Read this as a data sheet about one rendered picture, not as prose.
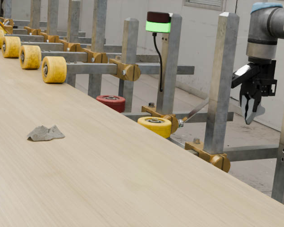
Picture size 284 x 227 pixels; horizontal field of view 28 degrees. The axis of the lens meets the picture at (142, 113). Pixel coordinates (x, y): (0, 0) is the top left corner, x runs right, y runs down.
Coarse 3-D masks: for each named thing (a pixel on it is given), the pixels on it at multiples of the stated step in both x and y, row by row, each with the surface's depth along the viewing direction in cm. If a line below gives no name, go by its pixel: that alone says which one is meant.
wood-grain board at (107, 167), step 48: (0, 96) 147; (48, 96) 152; (0, 144) 106; (48, 144) 109; (96, 144) 112; (144, 144) 115; (0, 192) 83; (48, 192) 85; (96, 192) 86; (144, 192) 88; (192, 192) 90; (240, 192) 92
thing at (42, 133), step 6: (42, 126) 113; (54, 126) 114; (30, 132) 112; (36, 132) 112; (42, 132) 113; (48, 132) 114; (54, 132) 114; (60, 132) 115; (36, 138) 110; (42, 138) 111; (48, 138) 111
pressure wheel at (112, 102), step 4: (100, 96) 155; (104, 96) 156; (108, 96) 157; (112, 96) 154; (116, 96) 157; (100, 100) 151; (104, 100) 151; (108, 100) 151; (112, 100) 151; (116, 100) 151; (120, 100) 152; (124, 100) 153; (108, 104) 151; (112, 104) 151; (116, 104) 151; (120, 104) 152; (124, 104) 154; (112, 108) 151; (116, 108) 151; (120, 108) 152; (124, 108) 154; (120, 112) 153
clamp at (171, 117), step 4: (144, 108) 164; (148, 108) 163; (152, 108) 163; (148, 112) 161; (152, 112) 159; (156, 112) 158; (152, 116) 159; (156, 116) 157; (160, 116) 155; (164, 116) 156; (168, 116) 155; (172, 116) 155; (172, 120) 155; (176, 120) 156; (172, 124) 155; (176, 124) 156; (172, 128) 156; (176, 128) 156; (172, 132) 156
